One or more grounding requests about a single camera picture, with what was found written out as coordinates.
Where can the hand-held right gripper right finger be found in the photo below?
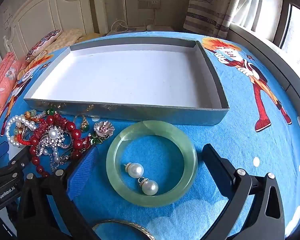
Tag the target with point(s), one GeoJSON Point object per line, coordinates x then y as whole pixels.
{"type": "Point", "coordinates": [216, 162]}

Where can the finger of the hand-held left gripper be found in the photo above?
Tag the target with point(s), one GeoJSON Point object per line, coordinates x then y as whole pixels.
{"type": "Point", "coordinates": [17, 160]}

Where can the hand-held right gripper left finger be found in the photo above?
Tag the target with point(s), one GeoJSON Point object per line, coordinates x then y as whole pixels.
{"type": "Point", "coordinates": [83, 172]}

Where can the green jade bangle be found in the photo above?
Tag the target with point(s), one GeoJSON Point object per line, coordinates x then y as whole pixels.
{"type": "Point", "coordinates": [112, 165]}

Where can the crystal brooch with pearl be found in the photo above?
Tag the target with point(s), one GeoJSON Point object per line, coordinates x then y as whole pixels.
{"type": "Point", "coordinates": [52, 132]}

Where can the gold bangle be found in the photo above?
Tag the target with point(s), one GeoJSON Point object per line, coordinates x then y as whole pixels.
{"type": "Point", "coordinates": [142, 228]}

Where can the grey shallow cardboard box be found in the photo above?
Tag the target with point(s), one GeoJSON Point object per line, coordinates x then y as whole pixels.
{"type": "Point", "coordinates": [130, 80]}

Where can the blue printed blanket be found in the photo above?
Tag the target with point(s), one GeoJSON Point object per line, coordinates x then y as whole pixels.
{"type": "Point", "coordinates": [240, 142]}

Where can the green red enamel brooch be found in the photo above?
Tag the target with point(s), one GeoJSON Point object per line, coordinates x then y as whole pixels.
{"type": "Point", "coordinates": [95, 140]}

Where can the green stone gold pendant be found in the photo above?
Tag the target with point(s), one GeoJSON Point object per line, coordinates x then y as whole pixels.
{"type": "Point", "coordinates": [85, 128]}

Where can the silver flower brooch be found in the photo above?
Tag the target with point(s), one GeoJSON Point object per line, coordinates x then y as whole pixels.
{"type": "Point", "coordinates": [103, 128]}

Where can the white pearl earring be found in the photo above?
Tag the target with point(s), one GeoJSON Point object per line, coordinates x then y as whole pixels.
{"type": "Point", "coordinates": [136, 170]}
{"type": "Point", "coordinates": [150, 187]}

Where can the pink floral quilt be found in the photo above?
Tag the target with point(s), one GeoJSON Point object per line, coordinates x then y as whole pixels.
{"type": "Point", "coordinates": [5, 80]}

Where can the embroidered patterned pillow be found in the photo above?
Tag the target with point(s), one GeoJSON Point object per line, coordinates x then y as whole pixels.
{"type": "Point", "coordinates": [42, 43]}

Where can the yellow patterned pillow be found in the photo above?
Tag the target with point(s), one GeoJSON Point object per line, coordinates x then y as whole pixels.
{"type": "Point", "coordinates": [70, 37]}

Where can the yellow floral bed sheet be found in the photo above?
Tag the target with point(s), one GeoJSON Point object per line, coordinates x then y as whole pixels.
{"type": "Point", "coordinates": [92, 36]}

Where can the white nightstand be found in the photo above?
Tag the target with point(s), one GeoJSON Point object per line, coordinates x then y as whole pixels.
{"type": "Point", "coordinates": [160, 28]}

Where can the white wooden headboard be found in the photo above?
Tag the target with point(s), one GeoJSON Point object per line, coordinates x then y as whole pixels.
{"type": "Point", "coordinates": [65, 12]}

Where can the printed striped curtain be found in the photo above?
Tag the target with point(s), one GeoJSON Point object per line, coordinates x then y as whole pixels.
{"type": "Point", "coordinates": [210, 5]}

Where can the metal pole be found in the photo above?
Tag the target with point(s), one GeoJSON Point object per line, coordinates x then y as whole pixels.
{"type": "Point", "coordinates": [124, 2]}

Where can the wall socket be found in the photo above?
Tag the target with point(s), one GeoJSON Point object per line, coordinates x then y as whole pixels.
{"type": "Point", "coordinates": [149, 3]}

